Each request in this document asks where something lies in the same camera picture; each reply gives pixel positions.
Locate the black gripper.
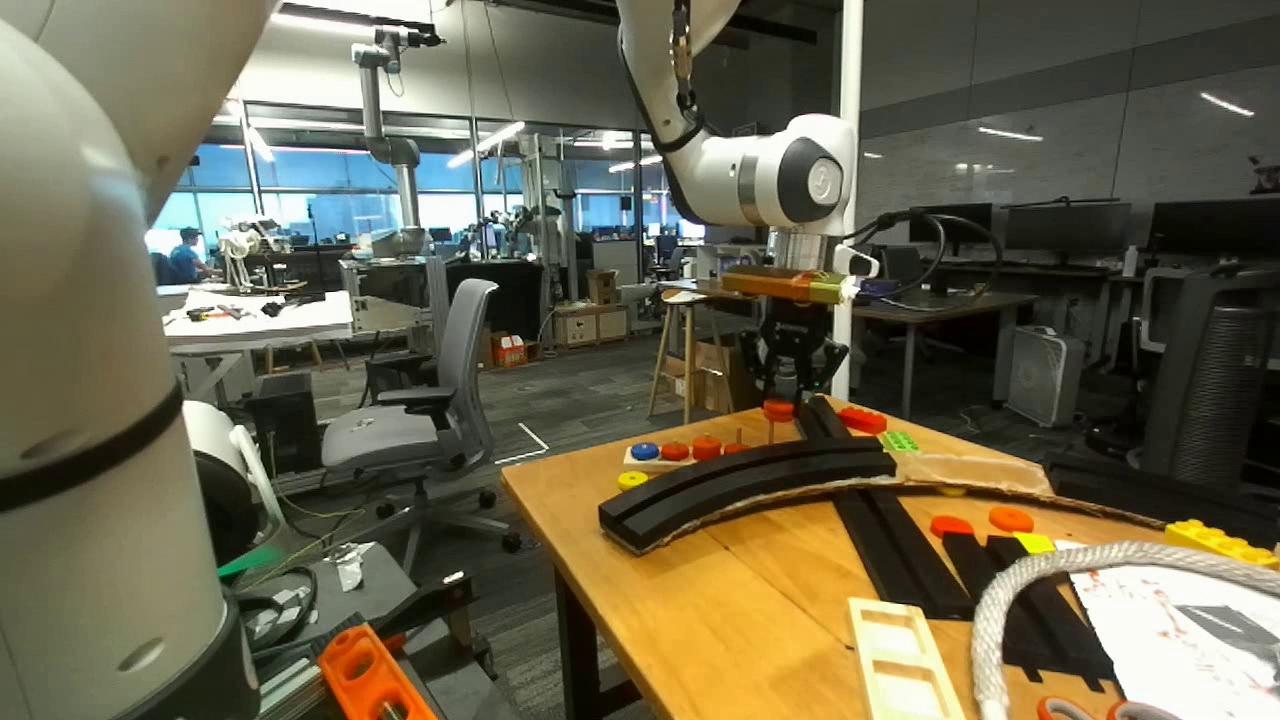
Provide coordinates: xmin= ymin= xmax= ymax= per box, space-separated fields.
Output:
xmin=751 ymin=301 xmax=851 ymax=405

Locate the wooden peg rack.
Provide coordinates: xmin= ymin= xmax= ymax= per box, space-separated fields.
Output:
xmin=613 ymin=420 xmax=791 ymax=473

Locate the curved black track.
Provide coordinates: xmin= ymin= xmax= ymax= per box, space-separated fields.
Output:
xmin=597 ymin=436 xmax=899 ymax=558

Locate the wooden stool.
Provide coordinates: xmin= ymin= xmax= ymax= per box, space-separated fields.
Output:
xmin=648 ymin=285 xmax=751 ymax=424

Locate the wooden office desk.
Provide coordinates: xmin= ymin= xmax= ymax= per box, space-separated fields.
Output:
xmin=851 ymin=290 xmax=1042 ymax=420

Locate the beige curved board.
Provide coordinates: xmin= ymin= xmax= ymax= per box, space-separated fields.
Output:
xmin=887 ymin=447 xmax=1062 ymax=501

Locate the black computer monitor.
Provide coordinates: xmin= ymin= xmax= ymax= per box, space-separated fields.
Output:
xmin=1149 ymin=198 xmax=1280 ymax=263
xmin=909 ymin=202 xmax=998 ymax=251
xmin=1002 ymin=198 xmax=1137 ymax=263

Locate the cardboard box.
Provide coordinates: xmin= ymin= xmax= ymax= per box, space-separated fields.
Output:
xmin=547 ymin=301 xmax=634 ymax=354

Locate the long straight black track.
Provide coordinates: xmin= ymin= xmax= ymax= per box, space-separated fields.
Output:
xmin=791 ymin=395 xmax=981 ymax=626

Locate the grey office chair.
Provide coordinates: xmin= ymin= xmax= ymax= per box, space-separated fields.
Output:
xmin=316 ymin=275 xmax=527 ymax=558

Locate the short black track piece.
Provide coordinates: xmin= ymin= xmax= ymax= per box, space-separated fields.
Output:
xmin=939 ymin=532 xmax=1120 ymax=695

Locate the black table leg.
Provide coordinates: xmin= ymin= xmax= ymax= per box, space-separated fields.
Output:
xmin=553 ymin=569 xmax=608 ymax=720

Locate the grey cylindrical bin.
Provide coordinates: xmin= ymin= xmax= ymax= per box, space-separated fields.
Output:
xmin=1137 ymin=263 xmax=1280 ymax=496

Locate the white paper sheet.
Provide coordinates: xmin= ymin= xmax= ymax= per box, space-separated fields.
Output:
xmin=1065 ymin=563 xmax=1280 ymax=720

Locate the yellow toy brick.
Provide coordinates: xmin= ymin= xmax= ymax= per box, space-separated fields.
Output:
xmin=1161 ymin=517 xmax=1280 ymax=576

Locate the small white cylinder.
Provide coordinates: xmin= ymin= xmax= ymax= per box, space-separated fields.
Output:
xmin=331 ymin=541 xmax=372 ymax=599

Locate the orange black bar clamp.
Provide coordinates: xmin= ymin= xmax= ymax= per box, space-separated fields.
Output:
xmin=316 ymin=621 xmax=436 ymax=720

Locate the white work table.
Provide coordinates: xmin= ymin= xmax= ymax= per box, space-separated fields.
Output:
xmin=159 ymin=285 xmax=361 ymax=362

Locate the person in blue shirt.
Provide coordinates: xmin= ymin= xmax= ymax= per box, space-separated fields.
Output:
xmin=165 ymin=223 xmax=210 ymax=290

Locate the white rope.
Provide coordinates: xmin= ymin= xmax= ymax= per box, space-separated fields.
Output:
xmin=969 ymin=536 xmax=1280 ymax=720

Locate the white frame pole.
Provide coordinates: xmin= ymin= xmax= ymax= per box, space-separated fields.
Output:
xmin=830 ymin=0 xmax=870 ymax=405

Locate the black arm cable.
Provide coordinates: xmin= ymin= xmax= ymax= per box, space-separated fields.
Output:
xmin=657 ymin=0 xmax=1003 ymax=291

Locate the green cable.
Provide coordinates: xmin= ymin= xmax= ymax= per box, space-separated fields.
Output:
xmin=217 ymin=536 xmax=291 ymax=589

